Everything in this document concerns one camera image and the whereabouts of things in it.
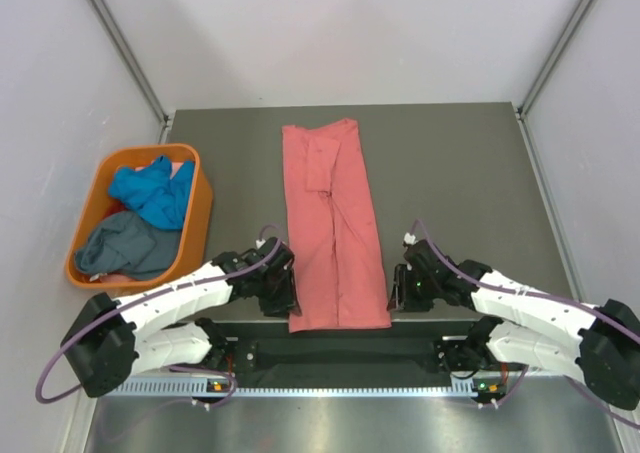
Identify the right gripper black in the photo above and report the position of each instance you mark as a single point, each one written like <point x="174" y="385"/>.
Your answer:
<point x="402" y="298"/>

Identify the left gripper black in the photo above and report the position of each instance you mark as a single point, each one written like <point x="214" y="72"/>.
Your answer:
<point x="287" y="301"/>

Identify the pink t shirt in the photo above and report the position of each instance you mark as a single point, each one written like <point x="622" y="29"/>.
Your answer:
<point x="332" y="230"/>

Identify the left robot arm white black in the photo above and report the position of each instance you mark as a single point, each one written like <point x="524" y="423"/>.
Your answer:
<point x="112" y="339"/>

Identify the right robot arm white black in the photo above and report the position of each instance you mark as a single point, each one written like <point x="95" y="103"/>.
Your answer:
<point x="594" y="346"/>

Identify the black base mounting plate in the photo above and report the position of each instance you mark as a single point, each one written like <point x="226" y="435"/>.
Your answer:
<point x="345" y="359"/>

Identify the orange plastic bin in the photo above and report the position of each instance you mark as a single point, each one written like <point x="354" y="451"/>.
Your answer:
<point x="98" y="204"/>

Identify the grey blue t shirt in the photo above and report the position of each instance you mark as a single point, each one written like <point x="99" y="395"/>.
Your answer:
<point x="126" y="244"/>

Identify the slotted cable duct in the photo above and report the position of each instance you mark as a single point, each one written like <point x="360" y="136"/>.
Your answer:
<point x="217" y="387"/>

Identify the left aluminium frame post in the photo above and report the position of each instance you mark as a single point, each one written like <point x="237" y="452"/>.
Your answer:
<point x="129" y="59"/>

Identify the aluminium frame post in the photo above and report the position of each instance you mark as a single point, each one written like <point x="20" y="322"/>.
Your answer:
<point x="559" y="48"/>
<point x="129" y="59"/>

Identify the right aluminium frame post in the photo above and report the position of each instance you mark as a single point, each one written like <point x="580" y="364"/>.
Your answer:
<point x="559" y="48"/>

